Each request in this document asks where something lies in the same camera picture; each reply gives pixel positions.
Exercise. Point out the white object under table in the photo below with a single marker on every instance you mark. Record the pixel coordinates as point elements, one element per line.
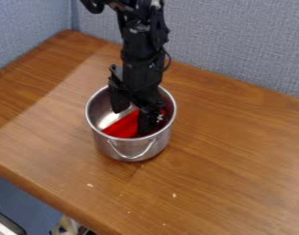
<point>67,226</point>

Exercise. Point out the grey device under table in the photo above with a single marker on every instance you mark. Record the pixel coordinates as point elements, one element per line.
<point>8,227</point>

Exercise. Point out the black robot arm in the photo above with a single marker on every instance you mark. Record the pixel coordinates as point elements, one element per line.
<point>142,25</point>

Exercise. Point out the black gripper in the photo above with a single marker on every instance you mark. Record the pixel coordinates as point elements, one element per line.
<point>134,84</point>

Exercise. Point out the red rectangular block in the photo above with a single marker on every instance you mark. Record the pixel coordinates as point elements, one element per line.
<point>124,128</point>

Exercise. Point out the stainless steel pot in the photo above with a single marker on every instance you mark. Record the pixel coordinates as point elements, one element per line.
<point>127,150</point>

